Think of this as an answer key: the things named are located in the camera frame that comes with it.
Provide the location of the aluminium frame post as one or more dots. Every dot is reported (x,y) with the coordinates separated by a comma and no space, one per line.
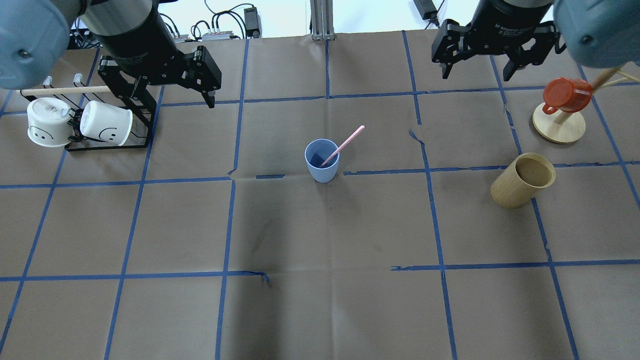
(322,20)

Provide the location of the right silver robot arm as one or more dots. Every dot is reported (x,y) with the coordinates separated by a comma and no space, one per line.
(597,34)

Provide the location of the white smiley mug upper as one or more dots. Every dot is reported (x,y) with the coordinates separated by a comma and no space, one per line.
(106,123)

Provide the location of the black wire cup rack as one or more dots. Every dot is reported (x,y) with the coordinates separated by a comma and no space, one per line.
(78,119)

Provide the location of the tan bamboo cylinder holder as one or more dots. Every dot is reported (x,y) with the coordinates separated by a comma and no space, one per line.
(526,176)

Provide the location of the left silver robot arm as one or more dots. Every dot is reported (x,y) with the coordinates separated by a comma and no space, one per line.
(34,34)

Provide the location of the orange usb hub upper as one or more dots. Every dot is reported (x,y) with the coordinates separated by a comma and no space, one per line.
(218,36)

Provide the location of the wooden rack handle rod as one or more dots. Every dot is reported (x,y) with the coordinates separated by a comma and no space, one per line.
(64,91)

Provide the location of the orange red cup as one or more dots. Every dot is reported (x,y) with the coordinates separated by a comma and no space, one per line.
(567,95)

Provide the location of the wooden cup tree stand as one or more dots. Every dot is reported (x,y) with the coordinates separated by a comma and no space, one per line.
(568,127)

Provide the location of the black power adapter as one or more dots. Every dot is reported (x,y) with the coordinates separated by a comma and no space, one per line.
(427,9)

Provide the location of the orange usb hub lower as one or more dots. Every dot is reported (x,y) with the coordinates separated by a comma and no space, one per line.
(184,38)

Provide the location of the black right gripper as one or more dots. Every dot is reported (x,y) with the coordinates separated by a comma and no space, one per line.
(506,19)

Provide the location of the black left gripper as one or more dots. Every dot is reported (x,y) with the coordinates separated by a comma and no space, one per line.
(134,36)

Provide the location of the white smiley mug lower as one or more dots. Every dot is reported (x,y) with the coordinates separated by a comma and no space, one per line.
(48,122)

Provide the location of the blue plastic cup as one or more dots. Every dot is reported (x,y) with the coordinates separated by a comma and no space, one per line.
(315,155)

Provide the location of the white smiley mug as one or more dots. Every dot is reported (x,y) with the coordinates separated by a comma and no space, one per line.
(48,122)
(106,123)

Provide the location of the orange usb hub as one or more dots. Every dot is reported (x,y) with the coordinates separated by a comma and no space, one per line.
(218,36)
(184,38)

